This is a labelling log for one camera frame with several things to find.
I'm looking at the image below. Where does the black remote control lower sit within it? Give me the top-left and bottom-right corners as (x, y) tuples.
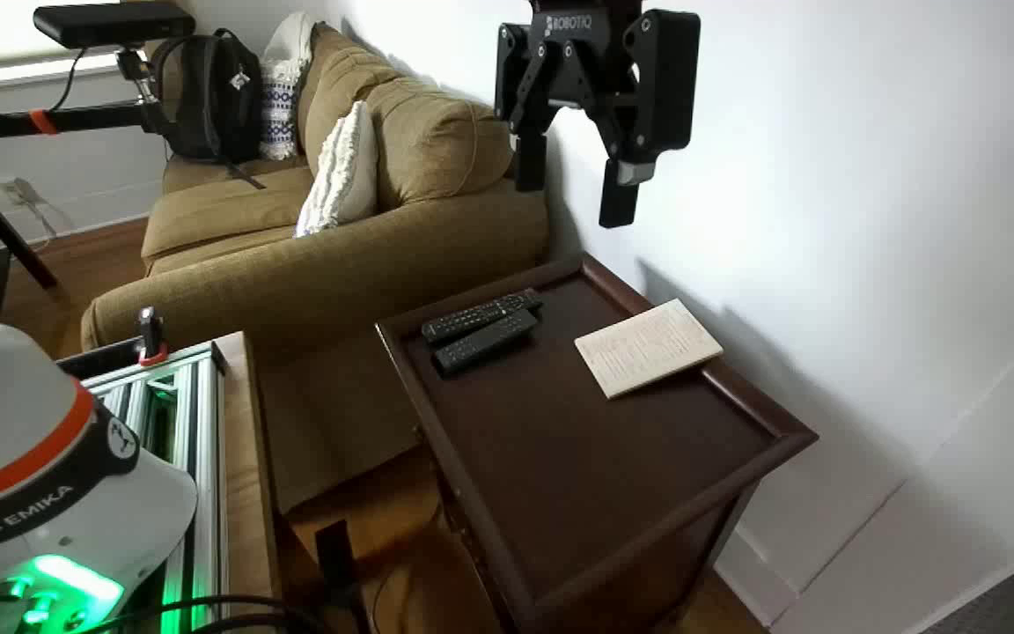
(433, 311), (538, 377)

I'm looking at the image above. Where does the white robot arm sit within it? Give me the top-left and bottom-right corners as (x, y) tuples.
(0, 26), (549, 634)

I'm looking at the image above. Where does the olive brown sofa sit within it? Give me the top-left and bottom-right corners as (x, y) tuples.
(81, 26), (549, 513)

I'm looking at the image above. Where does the white book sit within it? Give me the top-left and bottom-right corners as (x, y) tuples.
(573, 298), (723, 397)

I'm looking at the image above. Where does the olive sofa back cushion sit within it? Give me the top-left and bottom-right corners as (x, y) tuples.
(366, 77), (511, 208)

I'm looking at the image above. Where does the black red clamp handle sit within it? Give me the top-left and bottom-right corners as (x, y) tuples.
(136, 306), (169, 366)

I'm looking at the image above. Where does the black backpack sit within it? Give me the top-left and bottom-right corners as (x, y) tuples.
(143, 29), (264, 167)

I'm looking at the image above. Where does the white patterned cloth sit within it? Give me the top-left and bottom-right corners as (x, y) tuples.
(260, 9), (313, 161)

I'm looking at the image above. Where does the dark brown wooden side table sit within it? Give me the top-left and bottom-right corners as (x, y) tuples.
(375, 256), (812, 634)

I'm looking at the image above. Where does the white knitted cushion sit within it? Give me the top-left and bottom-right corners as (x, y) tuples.
(296, 100), (375, 236)

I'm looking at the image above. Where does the black remote control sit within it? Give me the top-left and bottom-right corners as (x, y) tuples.
(419, 289), (542, 346)
(433, 311), (538, 377)

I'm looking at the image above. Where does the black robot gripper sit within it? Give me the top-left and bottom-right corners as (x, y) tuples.
(492, 0), (700, 229)

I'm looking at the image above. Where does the black remote control upper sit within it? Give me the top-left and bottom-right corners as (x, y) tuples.
(419, 289), (542, 346)

